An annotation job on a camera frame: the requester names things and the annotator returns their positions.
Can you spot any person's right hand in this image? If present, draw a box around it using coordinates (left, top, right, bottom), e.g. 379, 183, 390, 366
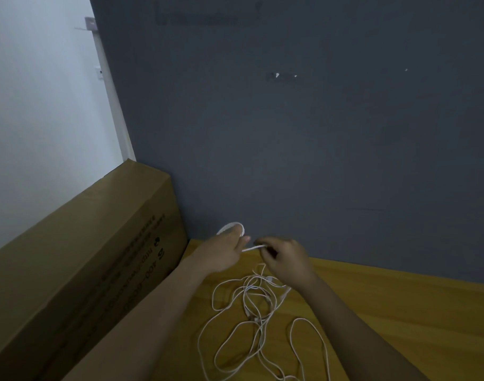
254, 237, 320, 291

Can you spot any person's left hand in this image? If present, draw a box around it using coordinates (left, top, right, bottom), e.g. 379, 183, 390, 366
181, 231, 253, 277

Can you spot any single white cable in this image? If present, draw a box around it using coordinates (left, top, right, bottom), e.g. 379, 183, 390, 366
216, 221, 271, 253

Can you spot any tangle of white cables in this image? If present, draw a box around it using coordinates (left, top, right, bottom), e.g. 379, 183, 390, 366
195, 264, 333, 381

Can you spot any person's left forearm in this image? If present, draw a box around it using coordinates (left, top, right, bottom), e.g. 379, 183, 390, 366
63, 261, 210, 381

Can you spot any person's right forearm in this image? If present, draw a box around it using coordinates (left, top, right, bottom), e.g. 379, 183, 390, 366
299, 275, 429, 381

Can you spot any plain brown cardboard box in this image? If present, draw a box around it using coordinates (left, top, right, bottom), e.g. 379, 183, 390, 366
0, 159, 191, 381

